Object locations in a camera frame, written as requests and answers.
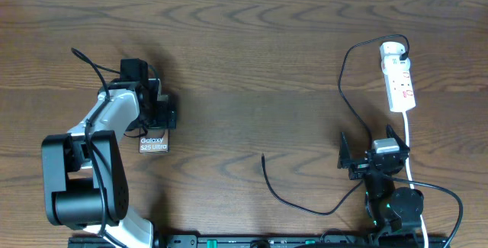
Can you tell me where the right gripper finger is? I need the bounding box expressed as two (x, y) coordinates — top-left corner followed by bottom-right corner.
(386, 124), (409, 151)
(339, 132), (351, 161)

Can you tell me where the bronze Galaxy phone box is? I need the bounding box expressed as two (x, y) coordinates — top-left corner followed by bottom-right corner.
(139, 129), (169, 153)

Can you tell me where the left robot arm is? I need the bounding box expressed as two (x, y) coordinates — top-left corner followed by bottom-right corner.
(41, 78), (175, 247)

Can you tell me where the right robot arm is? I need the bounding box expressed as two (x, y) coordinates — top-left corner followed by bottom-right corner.
(337, 125), (424, 246)

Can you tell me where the white charger plug adapter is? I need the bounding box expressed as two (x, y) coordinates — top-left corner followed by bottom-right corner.
(380, 41), (406, 60)

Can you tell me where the white power strip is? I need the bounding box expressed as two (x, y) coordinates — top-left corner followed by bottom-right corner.
(381, 55), (416, 113)

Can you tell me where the white power strip cord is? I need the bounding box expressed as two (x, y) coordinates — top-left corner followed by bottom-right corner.
(401, 111), (430, 248)

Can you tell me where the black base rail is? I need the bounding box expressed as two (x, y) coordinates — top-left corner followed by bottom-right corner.
(68, 234), (450, 248)

